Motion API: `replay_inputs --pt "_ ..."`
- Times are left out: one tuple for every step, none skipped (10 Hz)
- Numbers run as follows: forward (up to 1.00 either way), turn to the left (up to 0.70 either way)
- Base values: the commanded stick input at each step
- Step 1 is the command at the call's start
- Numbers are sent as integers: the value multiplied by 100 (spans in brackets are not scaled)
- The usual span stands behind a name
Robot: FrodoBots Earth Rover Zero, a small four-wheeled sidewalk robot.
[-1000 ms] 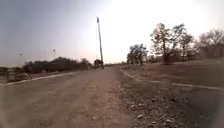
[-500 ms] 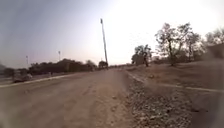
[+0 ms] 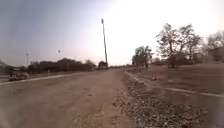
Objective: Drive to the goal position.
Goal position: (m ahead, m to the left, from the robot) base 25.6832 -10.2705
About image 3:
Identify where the vehicle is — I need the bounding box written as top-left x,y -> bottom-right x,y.
7,71 -> 31,82

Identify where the dark row of trees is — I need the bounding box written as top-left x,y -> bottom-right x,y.
26,57 -> 108,74

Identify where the brown dirt road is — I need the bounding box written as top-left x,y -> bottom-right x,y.
0,68 -> 134,128

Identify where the row of sparse trees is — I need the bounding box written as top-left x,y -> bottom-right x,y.
131,23 -> 224,69

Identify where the pale kerb line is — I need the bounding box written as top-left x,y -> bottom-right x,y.
124,69 -> 224,99

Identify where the pale kerb strip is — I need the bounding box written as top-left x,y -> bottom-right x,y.
0,72 -> 83,86

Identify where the grey gravel strip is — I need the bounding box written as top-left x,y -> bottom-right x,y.
112,72 -> 209,128

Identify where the bare dirt field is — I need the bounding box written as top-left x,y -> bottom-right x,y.
128,63 -> 224,128

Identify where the tall thin pole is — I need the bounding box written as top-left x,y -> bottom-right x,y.
100,18 -> 109,70

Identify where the short distant pole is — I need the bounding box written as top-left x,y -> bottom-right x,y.
25,53 -> 30,68

